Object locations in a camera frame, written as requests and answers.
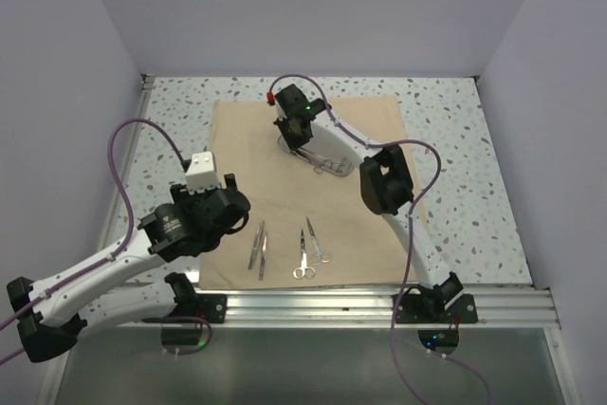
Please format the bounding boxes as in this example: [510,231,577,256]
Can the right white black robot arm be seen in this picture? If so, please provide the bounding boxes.
[267,84,464,322]

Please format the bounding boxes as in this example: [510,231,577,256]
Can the steel forceps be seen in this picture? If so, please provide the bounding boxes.
[306,218,331,266]

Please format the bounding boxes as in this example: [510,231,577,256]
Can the steel tweezers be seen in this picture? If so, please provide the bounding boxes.
[248,221,265,270]
[258,232,268,282]

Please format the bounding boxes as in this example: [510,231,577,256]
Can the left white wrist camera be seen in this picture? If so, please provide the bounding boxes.
[186,151,220,193]

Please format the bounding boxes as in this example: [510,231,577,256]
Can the aluminium rail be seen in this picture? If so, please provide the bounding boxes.
[113,281,556,330]
[86,73,156,256]

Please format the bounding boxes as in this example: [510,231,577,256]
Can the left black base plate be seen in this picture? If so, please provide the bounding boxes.
[169,293,228,324]

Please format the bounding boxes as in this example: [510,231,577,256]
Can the aluminium front rail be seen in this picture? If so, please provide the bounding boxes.
[113,281,556,330]

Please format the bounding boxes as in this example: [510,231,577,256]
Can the steel instrument tray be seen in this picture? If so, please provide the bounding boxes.
[277,136,354,177]

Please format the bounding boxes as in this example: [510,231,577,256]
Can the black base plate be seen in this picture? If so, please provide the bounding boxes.
[392,286,479,324]
[169,293,228,324]

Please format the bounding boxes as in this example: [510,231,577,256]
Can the beige cloth wrap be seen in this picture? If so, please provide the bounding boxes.
[198,101,407,290]

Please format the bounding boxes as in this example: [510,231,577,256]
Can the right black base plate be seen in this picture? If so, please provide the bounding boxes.
[392,286,479,324]

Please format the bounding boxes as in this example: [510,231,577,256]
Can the steel scissors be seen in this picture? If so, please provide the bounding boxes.
[292,230,316,280]

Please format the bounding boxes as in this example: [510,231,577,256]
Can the aluminium left side rail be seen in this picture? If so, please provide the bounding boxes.
[86,73,156,256]

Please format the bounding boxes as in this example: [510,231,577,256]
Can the steel clamp in tray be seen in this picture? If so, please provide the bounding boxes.
[291,149,353,176]

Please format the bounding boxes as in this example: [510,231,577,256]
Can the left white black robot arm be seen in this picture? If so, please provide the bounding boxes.
[7,174,250,363]

